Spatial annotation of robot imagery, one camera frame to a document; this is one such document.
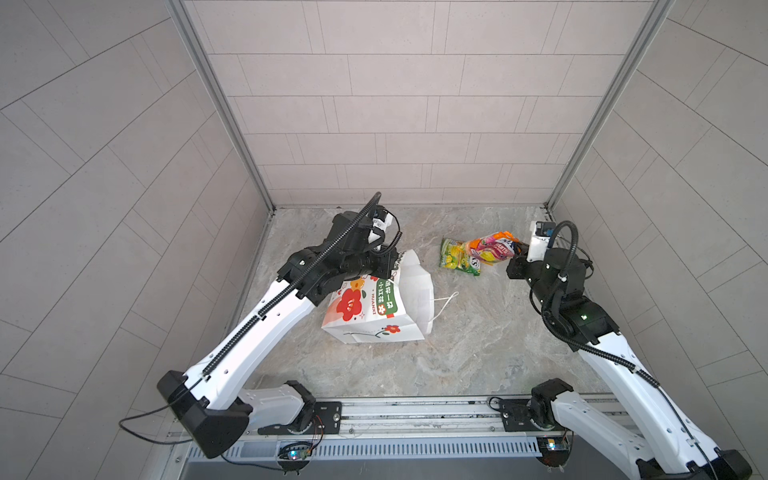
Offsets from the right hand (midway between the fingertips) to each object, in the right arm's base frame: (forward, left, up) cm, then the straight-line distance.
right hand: (511, 242), depth 73 cm
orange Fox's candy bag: (0, +4, -1) cm, 4 cm away
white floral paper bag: (-12, +34, -7) cm, 36 cm away
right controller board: (-39, -5, -29) cm, 49 cm away
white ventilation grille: (-38, +7, -28) cm, 48 cm away
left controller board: (-37, +53, -23) cm, 69 cm away
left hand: (-5, +26, +4) cm, 27 cm away
